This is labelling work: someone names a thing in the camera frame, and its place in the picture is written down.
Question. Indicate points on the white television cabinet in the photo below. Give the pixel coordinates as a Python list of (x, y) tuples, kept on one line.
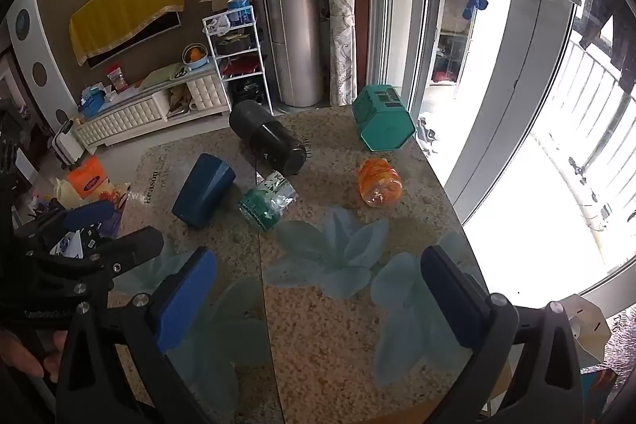
[(149, 108)]

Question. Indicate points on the blue box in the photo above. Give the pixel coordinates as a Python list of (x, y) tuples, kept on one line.
[(92, 102)]

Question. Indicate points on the person's left hand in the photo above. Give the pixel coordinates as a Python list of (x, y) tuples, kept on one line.
[(22, 357)]

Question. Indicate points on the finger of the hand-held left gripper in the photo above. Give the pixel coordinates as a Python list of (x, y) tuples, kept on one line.
[(134, 245), (92, 213)]

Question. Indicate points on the hanging black garment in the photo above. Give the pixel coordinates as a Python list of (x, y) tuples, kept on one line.
[(613, 21)]

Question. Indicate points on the dark blue cup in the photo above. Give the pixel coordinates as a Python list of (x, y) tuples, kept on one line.
[(203, 190)]

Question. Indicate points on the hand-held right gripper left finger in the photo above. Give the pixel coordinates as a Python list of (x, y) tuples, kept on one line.
[(181, 305)]

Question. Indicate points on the hanging blue glove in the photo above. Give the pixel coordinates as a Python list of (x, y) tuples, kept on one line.
[(474, 4)]

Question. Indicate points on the blue bowl with oranges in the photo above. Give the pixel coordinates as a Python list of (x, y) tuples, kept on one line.
[(194, 55)]

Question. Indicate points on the pale yellow plastic bag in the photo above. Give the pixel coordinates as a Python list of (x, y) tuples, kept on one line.
[(67, 195)]

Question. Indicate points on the balcony railing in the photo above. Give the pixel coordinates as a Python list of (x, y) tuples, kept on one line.
[(591, 106)]

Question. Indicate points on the teal hexagonal container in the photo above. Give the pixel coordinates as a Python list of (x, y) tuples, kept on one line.
[(385, 118)]

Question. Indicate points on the light green cloth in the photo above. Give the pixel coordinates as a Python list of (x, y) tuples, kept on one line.
[(161, 75)]

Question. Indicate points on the white air purifier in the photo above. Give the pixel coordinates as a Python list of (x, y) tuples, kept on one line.
[(67, 145)]

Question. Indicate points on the wall television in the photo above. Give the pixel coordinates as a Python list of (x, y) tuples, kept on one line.
[(136, 37)]

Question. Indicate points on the orange tissue pack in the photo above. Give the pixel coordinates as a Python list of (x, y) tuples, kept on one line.
[(89, 180)]

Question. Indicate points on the silver standing air conditioner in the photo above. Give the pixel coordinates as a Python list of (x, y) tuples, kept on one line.
[(290, 6)]

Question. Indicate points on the red lidded snack jar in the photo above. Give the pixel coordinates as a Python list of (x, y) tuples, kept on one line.
[(117, 77)]

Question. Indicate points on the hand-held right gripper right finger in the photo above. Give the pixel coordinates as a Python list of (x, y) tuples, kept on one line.
[(454, 305)]

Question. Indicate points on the white balcony cabinet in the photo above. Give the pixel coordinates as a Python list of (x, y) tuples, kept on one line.
[(454, 31)]

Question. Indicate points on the yellow cloth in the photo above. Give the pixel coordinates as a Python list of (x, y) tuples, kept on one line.
[(124, 4)]

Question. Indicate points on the black cylindrical cup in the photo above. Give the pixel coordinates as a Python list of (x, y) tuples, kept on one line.
[(266, 137)]

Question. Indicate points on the white folded cardboard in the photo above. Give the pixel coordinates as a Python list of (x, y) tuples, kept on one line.
[(589, 329)]

